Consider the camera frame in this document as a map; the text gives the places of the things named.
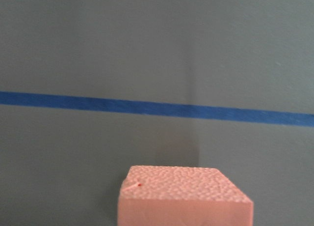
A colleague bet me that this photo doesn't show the orange foam cube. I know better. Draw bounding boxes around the orange foam cube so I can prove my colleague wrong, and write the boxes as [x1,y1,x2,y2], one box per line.
[117,165,254,226]

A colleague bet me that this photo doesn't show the blue tape lower horizontal line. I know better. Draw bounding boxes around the blue tape lower horizontal line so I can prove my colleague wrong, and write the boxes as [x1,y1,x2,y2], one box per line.
[0,91,314,127]

